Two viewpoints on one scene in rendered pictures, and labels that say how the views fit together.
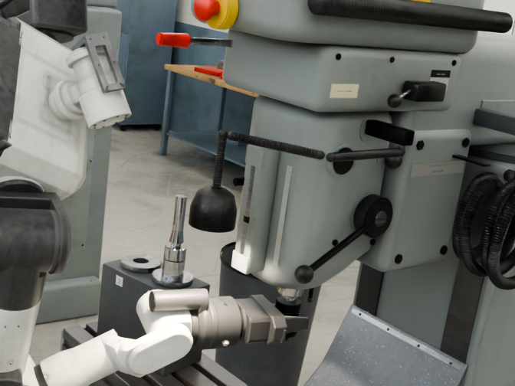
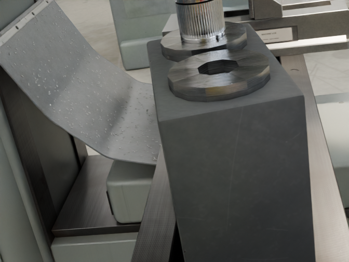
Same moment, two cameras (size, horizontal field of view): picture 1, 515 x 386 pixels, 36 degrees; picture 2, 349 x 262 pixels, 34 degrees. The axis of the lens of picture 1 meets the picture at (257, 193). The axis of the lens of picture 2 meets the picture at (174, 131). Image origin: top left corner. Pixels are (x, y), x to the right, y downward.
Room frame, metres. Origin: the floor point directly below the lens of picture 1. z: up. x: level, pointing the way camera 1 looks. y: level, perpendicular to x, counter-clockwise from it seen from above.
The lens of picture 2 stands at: (2.00, 0.59, 1.34)
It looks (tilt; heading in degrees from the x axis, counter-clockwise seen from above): 26 degrees down; 233
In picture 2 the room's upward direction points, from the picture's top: 10 degrees counter-clockwise
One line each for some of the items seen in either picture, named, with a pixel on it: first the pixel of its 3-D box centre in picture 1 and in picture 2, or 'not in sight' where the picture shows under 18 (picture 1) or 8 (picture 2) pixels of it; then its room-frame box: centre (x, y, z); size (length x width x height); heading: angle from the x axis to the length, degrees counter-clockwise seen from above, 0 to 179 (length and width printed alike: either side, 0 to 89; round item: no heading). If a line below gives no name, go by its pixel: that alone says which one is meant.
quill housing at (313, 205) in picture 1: (308, 190); not in sight; (1.33, -0.09, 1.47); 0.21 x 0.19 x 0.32; 42
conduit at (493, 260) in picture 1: (490, 221); not in sight; (1.36, -0.41, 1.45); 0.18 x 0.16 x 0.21; 132
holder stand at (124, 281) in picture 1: (152, 309); (223, 141); (1.65, 0.20, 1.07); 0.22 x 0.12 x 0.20; 53
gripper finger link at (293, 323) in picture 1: (293, 325); not in sight; (1.30, -0.10, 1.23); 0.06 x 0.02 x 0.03; 117
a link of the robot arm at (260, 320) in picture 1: (240, 322); not in sight; (1.29, 0.00, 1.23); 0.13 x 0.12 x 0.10; 27
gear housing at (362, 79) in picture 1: (342, 69); not in sight; (1.36, -0.11, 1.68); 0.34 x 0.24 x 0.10; 132
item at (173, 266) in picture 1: (174, 263); (199, 8); (1.62, 0.16, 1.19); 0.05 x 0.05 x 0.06
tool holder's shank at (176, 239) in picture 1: (178, 220); not in sight; (1.62, 0.16, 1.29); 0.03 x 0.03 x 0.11
